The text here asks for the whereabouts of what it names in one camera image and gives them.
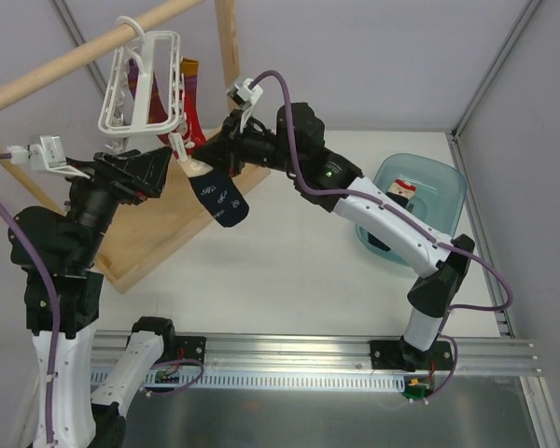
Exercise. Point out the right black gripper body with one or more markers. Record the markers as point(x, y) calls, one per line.
point(230, 141)

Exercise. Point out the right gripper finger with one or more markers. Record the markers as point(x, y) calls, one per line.
point(215, 151)
point(232, 168)

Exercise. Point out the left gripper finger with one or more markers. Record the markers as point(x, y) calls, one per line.
point(147, 171)
point(115, 165)

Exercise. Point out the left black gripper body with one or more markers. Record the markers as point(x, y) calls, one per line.
point(122, 177)

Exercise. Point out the navy santa sock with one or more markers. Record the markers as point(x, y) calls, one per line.
point(401, 192)
point(216, 193)

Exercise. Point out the white plastic clip hanger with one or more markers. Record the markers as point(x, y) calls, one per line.
point(122, 117)

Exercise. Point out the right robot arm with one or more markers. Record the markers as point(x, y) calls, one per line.
point(327, 179)

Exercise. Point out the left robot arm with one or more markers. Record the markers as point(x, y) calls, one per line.
point(62, 296)

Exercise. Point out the red sock front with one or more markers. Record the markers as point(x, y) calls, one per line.
point(191, 129)

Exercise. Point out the wooden drying rack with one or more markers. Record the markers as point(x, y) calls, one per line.
point(141, 237)

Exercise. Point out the purple striped sock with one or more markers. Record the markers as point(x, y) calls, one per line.
point(156, 111)
point(190, 71)

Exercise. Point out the teal plastic basin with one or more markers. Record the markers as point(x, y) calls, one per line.
point(440, 189)

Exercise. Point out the green connector board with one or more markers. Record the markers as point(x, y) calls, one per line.
point(417, 390)

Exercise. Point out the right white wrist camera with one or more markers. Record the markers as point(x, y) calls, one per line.
point(245, 96)

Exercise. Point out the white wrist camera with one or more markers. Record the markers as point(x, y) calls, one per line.
point(45, 156)
point(245, 96)

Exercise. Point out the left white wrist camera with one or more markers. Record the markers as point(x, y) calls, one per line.
point(45, 156)

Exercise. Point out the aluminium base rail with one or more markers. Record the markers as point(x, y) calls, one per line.
point(355, 354)

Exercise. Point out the white slotted cable duct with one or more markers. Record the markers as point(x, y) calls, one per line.
point(307, 381)

